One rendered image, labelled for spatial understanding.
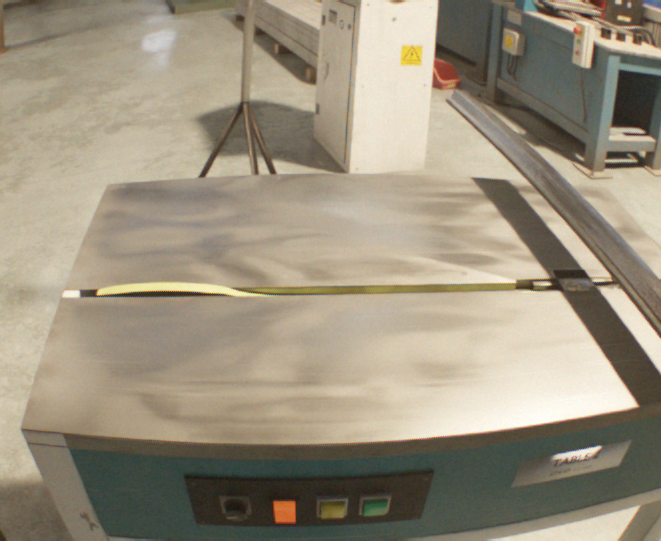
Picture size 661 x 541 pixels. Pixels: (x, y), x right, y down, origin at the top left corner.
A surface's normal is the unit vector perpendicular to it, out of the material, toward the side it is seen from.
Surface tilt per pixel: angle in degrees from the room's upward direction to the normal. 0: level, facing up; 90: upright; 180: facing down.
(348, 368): 0
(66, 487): 90
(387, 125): 90
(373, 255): 0
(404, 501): 90
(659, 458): 90
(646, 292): 75
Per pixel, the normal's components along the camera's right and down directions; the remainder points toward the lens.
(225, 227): 0.06, -0.84
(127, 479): 0.12, 0.55
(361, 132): 0.35, 0.53
